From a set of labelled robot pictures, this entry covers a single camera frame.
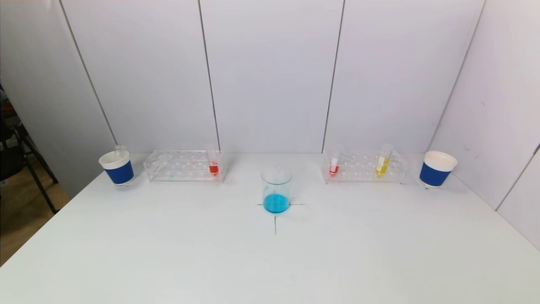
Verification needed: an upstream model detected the clear glass beaker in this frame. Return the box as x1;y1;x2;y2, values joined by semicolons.
261;166;293;214

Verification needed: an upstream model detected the test tube with yellow pigment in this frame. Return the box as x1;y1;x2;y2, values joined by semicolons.
375;144;394;177

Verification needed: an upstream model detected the test tube with red pigment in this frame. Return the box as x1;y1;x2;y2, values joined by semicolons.
329;144;343;177
205;144;220;177

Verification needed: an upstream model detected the black metal stand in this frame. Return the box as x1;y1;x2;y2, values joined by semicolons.
0;87;59;215

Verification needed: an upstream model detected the white paper cup blue sleeve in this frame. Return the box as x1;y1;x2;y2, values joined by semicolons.
419;151;458;189
99;150;135;187

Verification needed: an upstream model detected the clear acrylic test tube rack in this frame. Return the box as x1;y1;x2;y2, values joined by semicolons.
321;149;408;185
143;150;225;183

